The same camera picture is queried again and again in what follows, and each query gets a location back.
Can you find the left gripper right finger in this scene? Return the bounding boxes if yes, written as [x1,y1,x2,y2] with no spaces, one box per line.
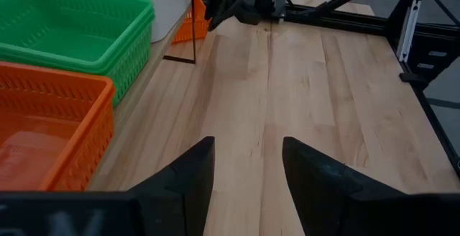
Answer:
[282,136,409,236]

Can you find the wooden shelf black metal legs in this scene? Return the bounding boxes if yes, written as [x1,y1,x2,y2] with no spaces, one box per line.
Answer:
[88,0,198,191]

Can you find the silver frame bracket strip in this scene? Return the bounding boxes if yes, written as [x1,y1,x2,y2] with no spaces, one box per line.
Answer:
[396,0,422,63]

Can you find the orange plastic basket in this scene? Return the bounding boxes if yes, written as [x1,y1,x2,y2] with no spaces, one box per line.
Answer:
[171,0,213,45]
[41,88,116,193]
[0,60,116,192]

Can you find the white plastic bin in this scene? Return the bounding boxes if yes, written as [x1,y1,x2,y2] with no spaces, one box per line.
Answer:
[19,0,190,44]

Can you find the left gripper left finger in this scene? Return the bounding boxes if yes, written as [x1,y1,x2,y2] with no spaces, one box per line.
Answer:
[127,136,216,236]

